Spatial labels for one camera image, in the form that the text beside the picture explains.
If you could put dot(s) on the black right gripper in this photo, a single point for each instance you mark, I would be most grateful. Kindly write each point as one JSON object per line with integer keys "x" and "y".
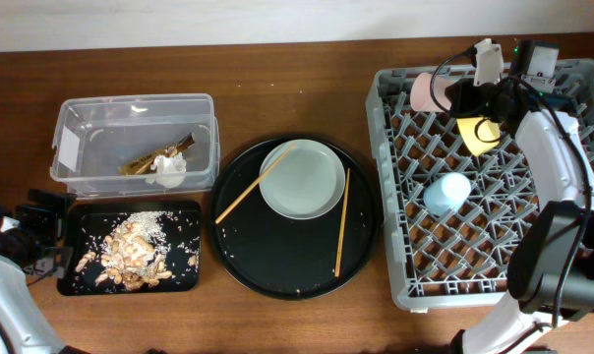
{"x": 463, "y": 99}

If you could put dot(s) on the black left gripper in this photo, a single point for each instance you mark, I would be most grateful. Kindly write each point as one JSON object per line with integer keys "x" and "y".
{"x": 43, "y": 214}

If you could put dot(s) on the yellow bowl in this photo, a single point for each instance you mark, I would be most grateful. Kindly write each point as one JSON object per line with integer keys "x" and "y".
{"x": 479, "y": 134}

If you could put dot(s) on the gold snack wrapper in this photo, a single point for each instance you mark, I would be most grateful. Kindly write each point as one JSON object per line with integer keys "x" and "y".
{"x": 142, "y": 164}

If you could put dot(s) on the pink plastic cup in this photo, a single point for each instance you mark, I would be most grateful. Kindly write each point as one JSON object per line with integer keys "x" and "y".
{"x": 421, "y": 98}

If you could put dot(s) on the peanut shell food scraps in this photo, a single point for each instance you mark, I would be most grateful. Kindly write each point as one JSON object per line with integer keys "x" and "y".
{"x": 130, "y": 255}

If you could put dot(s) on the white tissue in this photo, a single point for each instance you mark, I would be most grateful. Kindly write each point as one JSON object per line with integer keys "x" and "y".
{"x": 168, "y": 171}

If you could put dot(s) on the blue plastic cup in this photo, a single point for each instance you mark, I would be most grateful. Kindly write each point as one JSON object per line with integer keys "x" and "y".
{"x": 449, "y": 192}

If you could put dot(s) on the wooden chopstick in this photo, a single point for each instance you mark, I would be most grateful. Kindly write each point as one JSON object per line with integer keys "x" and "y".
{"x": 253, "y": 185}
{"x": 340, "y": 240}

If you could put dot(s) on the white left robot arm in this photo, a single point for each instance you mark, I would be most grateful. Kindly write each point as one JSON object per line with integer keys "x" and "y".
{"x": 23, "y": 327}

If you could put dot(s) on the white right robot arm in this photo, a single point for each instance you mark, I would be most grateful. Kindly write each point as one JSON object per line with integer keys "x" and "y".
{"x": 550, "y": 274}

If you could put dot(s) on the grey dishwasher rack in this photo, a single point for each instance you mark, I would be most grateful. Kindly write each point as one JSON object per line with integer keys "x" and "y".
{"x": 458, "y": 259}

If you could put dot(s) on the black rectangular tray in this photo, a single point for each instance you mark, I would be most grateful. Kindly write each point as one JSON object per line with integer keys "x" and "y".
{"x": 179, "y": 275}

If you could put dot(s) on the clear plastic bin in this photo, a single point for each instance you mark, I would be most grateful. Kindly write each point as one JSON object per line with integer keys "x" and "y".
{"x": 96, "y": 137}

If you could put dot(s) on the light grey plate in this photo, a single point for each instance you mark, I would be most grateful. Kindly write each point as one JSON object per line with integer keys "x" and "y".
{"x": 303, "y": 179}

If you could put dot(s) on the round black serving tray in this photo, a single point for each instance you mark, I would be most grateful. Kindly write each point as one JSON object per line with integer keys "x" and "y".
{"x": 285, "y": 258}

